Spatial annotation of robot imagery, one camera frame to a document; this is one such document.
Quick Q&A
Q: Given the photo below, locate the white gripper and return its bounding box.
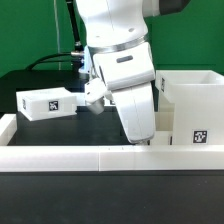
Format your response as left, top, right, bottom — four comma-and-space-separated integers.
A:
112, 83, 156, 144

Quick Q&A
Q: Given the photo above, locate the white drawer cabinet box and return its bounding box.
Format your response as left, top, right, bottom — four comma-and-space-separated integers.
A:
150, 70, 224, 145

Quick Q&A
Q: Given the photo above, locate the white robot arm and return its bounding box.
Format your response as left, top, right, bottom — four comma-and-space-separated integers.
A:
76, 0, 191, 143

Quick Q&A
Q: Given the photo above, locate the white rear drawer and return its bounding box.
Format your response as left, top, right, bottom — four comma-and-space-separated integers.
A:
16, 87, 77, 121

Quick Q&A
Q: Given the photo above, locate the white marker sheet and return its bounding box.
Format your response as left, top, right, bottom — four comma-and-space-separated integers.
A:
75, 92, 115, 107

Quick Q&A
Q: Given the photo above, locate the white U-shaped fence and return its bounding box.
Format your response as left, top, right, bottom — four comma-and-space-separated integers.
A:
0, 114, 224, 172

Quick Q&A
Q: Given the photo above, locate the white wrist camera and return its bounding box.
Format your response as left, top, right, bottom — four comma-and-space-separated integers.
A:
84, 78, 112, 114

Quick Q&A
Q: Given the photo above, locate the black cable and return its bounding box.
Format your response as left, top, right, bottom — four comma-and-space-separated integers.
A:
25, 0, 84, 72

